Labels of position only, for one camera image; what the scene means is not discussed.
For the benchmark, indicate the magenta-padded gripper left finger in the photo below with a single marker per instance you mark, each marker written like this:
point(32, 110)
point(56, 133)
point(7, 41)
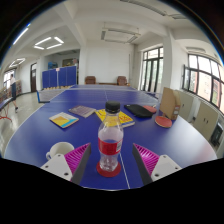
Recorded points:
point(58, 165)

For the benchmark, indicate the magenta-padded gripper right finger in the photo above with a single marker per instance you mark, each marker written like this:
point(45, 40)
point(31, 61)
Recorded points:
point(163, 165)

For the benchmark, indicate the clear red-labelled drink bottle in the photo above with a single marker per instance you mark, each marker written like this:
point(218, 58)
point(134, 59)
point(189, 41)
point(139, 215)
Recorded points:
point(110, 140)

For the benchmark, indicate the white mug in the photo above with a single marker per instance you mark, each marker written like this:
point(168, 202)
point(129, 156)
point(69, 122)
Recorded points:
point(61, 148)

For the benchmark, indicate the red table tennis paddle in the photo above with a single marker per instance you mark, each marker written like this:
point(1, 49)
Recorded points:
point(151, 109)
point(163, 121)

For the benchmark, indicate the yellow and blue book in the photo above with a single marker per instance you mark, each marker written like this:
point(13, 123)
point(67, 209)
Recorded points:
point(64, 120)

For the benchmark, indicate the grey book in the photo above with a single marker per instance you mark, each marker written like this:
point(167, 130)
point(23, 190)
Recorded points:
point(82, 111)

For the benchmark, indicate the large yellow book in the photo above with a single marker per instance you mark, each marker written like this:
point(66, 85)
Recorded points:
point(126, 119)

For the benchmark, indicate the black zip case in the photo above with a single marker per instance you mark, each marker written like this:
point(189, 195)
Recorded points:
point(138, 110)

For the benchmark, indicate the brown cardboard file holder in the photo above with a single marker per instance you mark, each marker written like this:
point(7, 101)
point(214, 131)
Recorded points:
point(170, 104)

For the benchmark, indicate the white cabinet row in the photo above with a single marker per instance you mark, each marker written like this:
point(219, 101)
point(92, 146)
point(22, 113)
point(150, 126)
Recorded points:
point(200, 115)

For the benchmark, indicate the blue-framed net barrier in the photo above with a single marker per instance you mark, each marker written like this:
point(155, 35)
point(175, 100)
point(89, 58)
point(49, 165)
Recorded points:
point(53, 95)

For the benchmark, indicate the red-legged blue tennis table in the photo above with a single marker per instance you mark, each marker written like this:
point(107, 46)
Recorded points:
point(4, 106)

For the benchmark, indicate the filled shelf unit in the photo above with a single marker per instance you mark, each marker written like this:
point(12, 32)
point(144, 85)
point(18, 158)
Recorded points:
point(18, 87)

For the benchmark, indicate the person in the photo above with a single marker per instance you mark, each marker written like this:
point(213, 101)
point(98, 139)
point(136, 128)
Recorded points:
point(13, 90)

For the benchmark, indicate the folded blue tennis tables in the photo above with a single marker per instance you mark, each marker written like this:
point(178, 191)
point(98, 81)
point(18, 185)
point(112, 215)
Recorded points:
point(60, 77)

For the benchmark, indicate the dark door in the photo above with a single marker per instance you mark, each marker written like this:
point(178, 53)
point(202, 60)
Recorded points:
point(34, 78)

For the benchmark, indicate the brown armchair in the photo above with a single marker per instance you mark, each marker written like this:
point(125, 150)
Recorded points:
point(90, 80)
point(122, 80)

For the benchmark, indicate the wide dark-framed window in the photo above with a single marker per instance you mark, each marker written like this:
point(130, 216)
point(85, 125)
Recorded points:
point(203, 81)

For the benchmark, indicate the tall dark-framed window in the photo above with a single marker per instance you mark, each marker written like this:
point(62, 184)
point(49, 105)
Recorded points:
point(152, 70)

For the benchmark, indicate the ceiling strip lights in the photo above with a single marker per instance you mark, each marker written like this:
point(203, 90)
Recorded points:
point(49, 42)

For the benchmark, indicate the dark wall picture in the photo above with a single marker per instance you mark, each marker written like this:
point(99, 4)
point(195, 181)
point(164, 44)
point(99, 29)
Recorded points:
point(67, 62)

